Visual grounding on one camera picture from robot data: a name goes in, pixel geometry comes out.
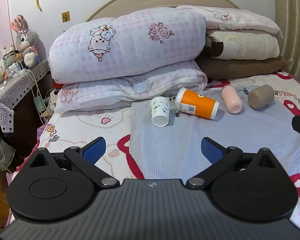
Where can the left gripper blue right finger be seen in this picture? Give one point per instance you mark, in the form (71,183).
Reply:
(223,160)

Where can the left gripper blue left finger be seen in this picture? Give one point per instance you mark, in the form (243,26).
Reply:
(85,158)

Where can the orange white paper cup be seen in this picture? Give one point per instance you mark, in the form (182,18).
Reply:
(193,103)

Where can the brown plastic cup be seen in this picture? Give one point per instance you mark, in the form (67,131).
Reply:
(260,97)

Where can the pink plastic cup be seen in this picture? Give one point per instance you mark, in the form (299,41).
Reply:
(231,99)

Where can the white green-print paper cup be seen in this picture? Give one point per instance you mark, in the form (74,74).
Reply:
(160,111)

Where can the light grey patterned mat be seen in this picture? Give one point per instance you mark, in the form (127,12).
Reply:
(179,150)

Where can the pink checked lower quilt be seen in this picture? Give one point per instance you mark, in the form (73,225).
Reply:
(122,91)

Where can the dark brown pillow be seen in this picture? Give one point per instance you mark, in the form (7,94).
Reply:
(231,69)

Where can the patterned cloth side table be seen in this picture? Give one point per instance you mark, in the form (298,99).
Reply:
(15,89)

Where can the pink checked folded quilt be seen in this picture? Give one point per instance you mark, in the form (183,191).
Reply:
(131,44)

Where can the grey bunny plush toy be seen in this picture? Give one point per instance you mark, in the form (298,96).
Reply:
(25,41)

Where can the pink bunny folded blanket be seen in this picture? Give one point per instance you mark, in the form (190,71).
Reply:
(234,19)

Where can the yellow wall sticker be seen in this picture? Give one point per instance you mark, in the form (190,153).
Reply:
(66,16)

